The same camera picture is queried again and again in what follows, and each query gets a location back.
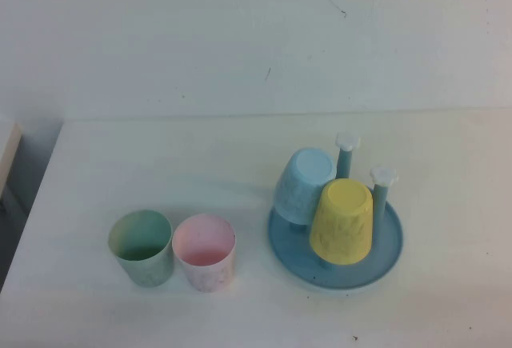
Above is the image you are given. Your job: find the yellow plastic cup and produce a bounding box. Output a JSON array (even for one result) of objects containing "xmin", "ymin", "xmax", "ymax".
[{"xmin": 309, "ymin": 178, "xmax": 375, "ymax": 265}]

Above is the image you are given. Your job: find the light blue plastic cup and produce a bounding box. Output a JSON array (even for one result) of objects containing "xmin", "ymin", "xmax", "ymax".
[{"xmin": 273, "ymin": 146, "xmax": 338, "ymax": 225}]

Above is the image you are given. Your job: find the pink plastic cup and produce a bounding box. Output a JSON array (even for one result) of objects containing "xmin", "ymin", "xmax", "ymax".
[{"xmin": 171, "ymin": 214, "xmax": 237, "ymax": 294}]

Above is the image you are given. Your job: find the blue cup stand with pegs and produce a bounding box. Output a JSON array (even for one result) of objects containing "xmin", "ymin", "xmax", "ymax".
[{"xmin": 266, "ymin": 131, "xmax": 404, "ymax": 291}]

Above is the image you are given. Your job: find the green plastic cup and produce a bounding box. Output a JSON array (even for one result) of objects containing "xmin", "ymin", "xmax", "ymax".
[{"xmin": 106, "ymin": 209, "xmax": 175, "ymax": 288}]

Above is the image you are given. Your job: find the beige wooden board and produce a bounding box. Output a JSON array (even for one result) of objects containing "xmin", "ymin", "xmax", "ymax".
[{"xmin": 0, "ymin": 121, "xmax": 23, "ymax": 201}]

